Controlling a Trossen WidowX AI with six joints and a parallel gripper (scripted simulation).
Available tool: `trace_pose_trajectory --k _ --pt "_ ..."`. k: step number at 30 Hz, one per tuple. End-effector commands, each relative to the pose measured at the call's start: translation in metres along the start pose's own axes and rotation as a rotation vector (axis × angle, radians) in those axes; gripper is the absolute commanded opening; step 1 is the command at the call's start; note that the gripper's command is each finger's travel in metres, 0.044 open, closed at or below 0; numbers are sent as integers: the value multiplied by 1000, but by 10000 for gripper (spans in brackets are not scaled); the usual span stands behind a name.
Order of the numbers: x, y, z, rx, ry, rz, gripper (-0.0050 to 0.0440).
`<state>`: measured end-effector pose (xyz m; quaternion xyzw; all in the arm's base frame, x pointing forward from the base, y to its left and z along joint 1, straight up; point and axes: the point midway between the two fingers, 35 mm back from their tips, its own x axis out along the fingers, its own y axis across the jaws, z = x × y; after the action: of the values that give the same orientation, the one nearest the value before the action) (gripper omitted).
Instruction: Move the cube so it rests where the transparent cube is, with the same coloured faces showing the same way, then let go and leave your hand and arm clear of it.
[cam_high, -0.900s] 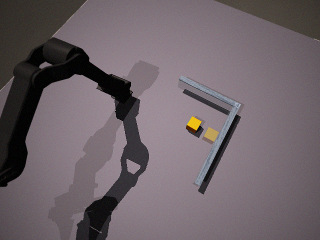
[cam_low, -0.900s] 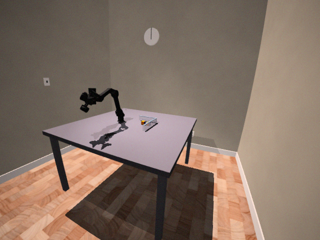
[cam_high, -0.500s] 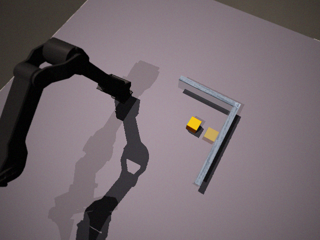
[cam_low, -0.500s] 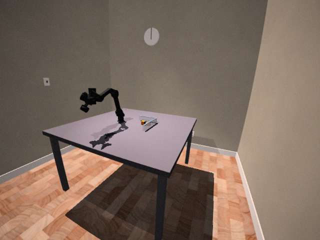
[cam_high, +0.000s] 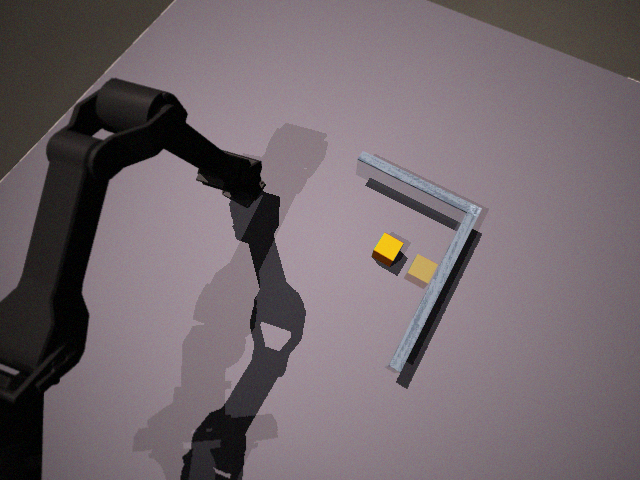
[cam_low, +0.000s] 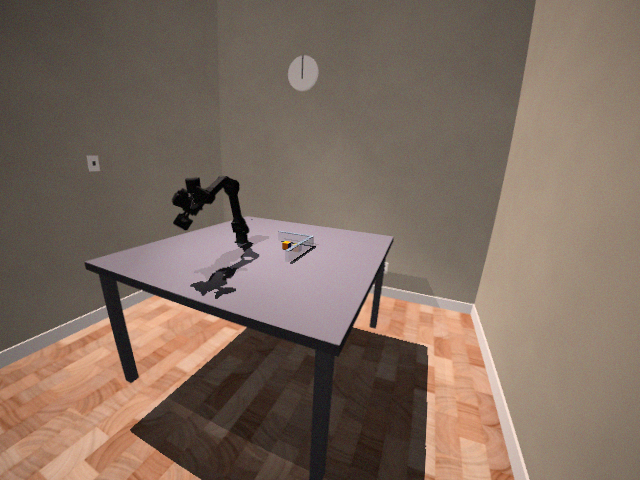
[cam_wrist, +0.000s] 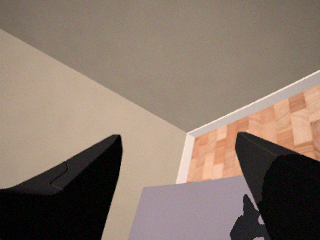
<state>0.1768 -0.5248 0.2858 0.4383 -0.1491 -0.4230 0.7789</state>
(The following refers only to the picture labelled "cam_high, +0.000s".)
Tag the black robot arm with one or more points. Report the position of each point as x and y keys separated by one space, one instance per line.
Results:
x=44 y=320

